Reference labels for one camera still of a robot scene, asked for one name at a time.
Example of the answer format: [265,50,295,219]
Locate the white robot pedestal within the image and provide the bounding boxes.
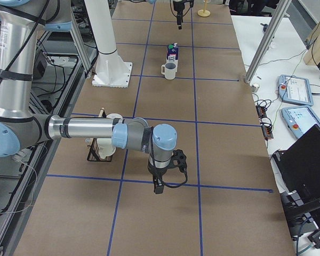
[85,0,133,88]

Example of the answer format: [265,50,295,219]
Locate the white cup upper rack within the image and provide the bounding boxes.
[106,113,123,119]

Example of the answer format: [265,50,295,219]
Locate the small metal cylinder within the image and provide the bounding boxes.
[251,83,260,93]

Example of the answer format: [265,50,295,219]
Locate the upper teach pendant tablet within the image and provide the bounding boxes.
[278,75,314,106]

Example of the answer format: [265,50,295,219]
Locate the white cup lower rack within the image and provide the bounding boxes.
[97,138,116,159]

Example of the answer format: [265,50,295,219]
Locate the wooden cup stand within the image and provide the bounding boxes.
[197,0,211,18]

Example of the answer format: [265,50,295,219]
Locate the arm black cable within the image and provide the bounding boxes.
[149,133,189,189]

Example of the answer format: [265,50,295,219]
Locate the milk carton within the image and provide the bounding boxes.
[166,43,179,71]

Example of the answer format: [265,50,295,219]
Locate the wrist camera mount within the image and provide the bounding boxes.
[171,149,187,173]

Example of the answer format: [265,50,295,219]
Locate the teach pendant tablet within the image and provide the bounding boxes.
[278,75,314,106]
[281,105,320,139]

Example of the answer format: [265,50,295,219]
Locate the aluminium frame post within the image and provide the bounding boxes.
[244,0,292,84]

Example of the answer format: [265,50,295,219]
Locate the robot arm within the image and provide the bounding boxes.
[0,1,187,194]

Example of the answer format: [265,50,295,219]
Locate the lower teach pendant tablet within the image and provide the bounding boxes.
[281,105,320,139]

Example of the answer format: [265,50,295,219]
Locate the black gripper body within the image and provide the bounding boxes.
[172,0,194,30]
[148,164,170,194]

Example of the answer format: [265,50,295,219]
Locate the black wire cup rack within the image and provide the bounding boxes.
[86,107,113,163]

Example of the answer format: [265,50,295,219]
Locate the black laptop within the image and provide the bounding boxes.
[273,124,320,229]

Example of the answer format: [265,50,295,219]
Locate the white cup rack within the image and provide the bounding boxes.
[97,138,116,159]
[106,113,123,119]

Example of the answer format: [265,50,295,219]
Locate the white mug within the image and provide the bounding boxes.
[161,62,177,80]

